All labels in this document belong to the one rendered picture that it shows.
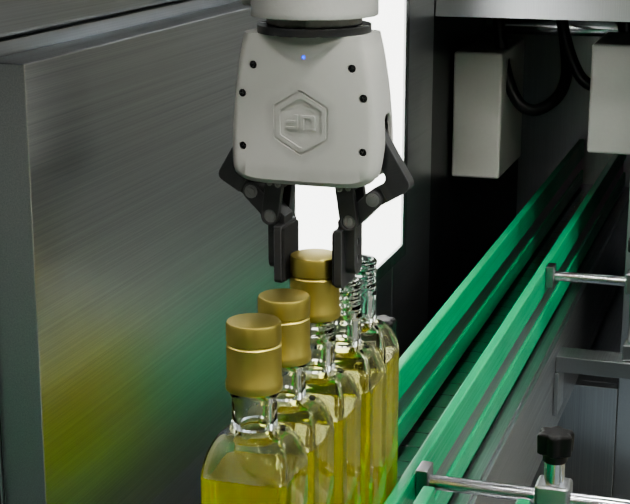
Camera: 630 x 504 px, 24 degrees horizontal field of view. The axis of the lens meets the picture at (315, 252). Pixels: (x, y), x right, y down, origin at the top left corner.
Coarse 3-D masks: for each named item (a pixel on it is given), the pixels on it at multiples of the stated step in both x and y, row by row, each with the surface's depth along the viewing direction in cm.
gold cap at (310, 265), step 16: (304, 256) 98; (320, 256) 98; (304, 272) 98; (320, 272) 98; (304, 288) 98; (320, 288) 98; (336, 288) 99; (320, 304) 98; (336, 304) 99; (320, 320) 98
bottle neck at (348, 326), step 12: (348, 288) 104; (360, 288) 105; (348, 300) 104; (360, 300) 105; (348, 312) 104; (360, 312) 105; (336, 324) 105; (348, 324) 105; (360, 324) 105; (336, 336) 105; (348, 336) 105; (360, 336) 106
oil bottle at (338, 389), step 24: (312, 384) 99; (336, 384) 99; (336, 408) 99; (360, 408) 103; (336, 432) 99; (360, 432) 103; (336, 456) 99; (360, 456) 104; (336, 480) 100; (360, 480) 104
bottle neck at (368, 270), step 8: (368, 256) 111; (368, 264) 109; (360, 272) 109; (368, 272) 110; (368, 280) 110; (368, 288) 110; (368, 296) 110; (368, 304) 110; (368, 312) 110; (368, 320) 111
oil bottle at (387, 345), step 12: (372, 324) 111; (384, 324) 112; (372, 336) 110; (384, 336) 111; (384, 348) 110; (396, 348) 113; (384, 360) 110; (396, 360) 113; (396, 372) 113; (396, 384) 114; (396, 396) 114; (396, 408) 114; (396, 420) 115; (396, 432) 115; (396, 444) 115; (396, 456) 116; (396, 468) 116; (396, 480) 116
